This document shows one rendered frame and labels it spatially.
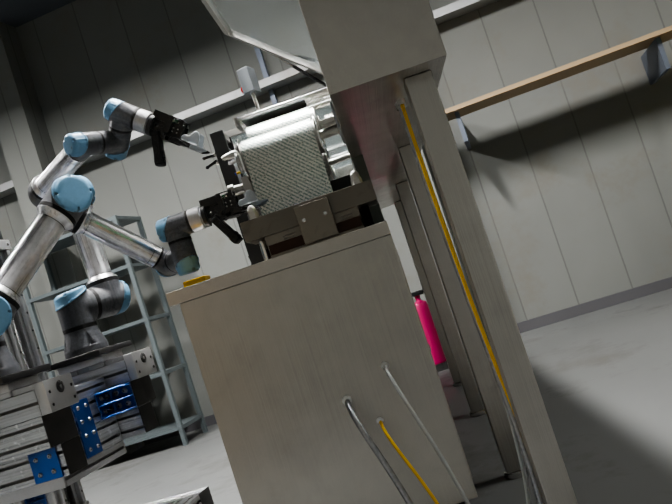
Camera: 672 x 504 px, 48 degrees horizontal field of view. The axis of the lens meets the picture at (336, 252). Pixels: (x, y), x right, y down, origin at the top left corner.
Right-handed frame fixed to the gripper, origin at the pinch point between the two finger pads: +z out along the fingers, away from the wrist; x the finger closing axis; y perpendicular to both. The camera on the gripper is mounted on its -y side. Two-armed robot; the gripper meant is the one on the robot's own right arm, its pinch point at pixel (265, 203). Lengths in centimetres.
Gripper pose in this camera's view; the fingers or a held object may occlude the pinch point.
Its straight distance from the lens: 240.2
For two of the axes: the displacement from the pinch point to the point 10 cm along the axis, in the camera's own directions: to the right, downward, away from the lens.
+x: 0.7, 0.3, 10.0
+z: 9.5, -3.1, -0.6
